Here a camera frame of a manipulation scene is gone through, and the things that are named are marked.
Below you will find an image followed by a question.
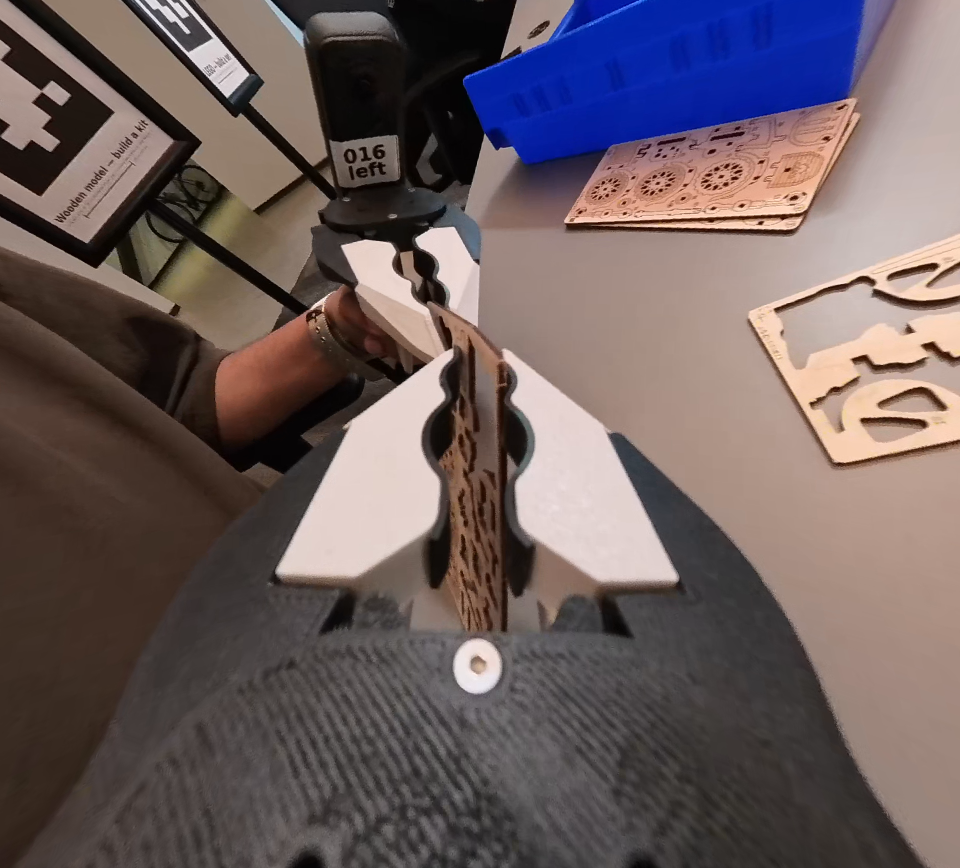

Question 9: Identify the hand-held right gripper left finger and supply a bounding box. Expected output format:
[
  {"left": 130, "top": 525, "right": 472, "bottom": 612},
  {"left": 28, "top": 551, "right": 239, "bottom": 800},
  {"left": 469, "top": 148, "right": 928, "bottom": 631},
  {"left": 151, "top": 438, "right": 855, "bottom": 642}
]
[{"left": 275, "top": 348, "right": 459, "bottom": 595}]

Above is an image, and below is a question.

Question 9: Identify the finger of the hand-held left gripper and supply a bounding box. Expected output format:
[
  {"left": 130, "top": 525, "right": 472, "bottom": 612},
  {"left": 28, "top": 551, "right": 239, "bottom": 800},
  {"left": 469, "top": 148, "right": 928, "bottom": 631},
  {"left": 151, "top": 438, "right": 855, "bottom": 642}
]
[
  {"left": 416, "top": 226, "right": 481, "bottom": 329},
  {"left": 341, "top": 238, "right": 451, "bottom": 370}
]

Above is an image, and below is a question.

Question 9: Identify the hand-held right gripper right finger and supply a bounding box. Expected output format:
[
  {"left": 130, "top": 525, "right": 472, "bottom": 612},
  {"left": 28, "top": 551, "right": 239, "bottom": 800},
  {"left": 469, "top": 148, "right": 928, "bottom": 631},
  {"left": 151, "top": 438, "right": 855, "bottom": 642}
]
[{"left": 501, "top": 349, "right": 680, "bottom": 597}]

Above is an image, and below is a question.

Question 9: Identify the wooden sheet with gear cutouts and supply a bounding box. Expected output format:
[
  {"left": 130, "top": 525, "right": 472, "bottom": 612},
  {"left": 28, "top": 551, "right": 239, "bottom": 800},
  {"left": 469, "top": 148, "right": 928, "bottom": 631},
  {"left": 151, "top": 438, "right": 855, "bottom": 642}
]
[{"left": 429, "top": 303, "right": 511, "bottom": 635}]

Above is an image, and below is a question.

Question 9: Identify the person's left forearm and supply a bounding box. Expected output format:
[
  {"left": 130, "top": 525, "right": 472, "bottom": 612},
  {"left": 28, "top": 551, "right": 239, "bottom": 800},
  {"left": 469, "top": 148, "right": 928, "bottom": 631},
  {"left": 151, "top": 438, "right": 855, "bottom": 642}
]
[{"left": 213, "top": 313, "right": 331, "bottom": 450}]

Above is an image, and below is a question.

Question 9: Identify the grey desk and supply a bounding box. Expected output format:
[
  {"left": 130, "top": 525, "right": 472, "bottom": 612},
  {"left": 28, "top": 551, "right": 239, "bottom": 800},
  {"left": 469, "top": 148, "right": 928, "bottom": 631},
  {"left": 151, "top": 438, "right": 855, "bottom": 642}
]
[{"left": 465, "top": 0, "right": 960, "bottom": 868}]

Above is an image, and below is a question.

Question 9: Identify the person's left hand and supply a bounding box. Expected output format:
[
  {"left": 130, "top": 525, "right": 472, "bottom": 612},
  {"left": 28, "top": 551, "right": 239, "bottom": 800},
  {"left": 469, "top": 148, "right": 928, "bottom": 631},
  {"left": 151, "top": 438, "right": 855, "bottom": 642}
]
[{"left": 330, "top": 285, "right": 402, "bottom": 368}]

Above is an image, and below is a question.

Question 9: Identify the silver wristwatch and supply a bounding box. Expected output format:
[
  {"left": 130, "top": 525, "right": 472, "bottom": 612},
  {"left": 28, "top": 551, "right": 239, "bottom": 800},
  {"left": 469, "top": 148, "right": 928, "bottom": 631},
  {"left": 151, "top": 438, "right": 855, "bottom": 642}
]
[{"left": 303, "top": 292, "right": 387, "bottom": 383}]

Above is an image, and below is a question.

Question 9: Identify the black easel leg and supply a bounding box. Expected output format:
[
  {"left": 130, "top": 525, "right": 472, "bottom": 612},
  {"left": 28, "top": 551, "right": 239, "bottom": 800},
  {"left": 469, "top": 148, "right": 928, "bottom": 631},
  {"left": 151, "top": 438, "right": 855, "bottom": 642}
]
[
  {"left": 146, "top": 196, "right": 310, "bottom": 317},
  {"left": 241, "top": 104, "right": 339, "bottom": 203}
]

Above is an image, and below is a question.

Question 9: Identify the wooden sheet with large cutouts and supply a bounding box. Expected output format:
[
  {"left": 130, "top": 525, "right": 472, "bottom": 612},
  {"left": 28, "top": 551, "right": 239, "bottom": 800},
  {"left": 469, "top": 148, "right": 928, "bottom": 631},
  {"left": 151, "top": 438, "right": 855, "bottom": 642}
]
[{"left": 747, "top": 234, "right": 960, "bottom": 466}]

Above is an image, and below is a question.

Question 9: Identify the stack of engraved wooden sheets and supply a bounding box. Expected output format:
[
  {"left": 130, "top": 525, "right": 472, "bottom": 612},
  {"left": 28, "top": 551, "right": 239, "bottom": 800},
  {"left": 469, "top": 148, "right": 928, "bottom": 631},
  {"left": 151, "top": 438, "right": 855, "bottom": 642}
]
[{"left": 564, "top": 97, "right": 861, "bottom": 233}]

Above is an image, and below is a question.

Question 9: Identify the large blue plastic bin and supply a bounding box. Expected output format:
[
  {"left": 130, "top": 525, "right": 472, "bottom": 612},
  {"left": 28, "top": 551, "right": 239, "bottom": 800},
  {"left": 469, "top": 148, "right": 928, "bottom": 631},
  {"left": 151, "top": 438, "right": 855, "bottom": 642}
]
[{"left": 463, "top": 0, "right": 897, "bottom": 165}]

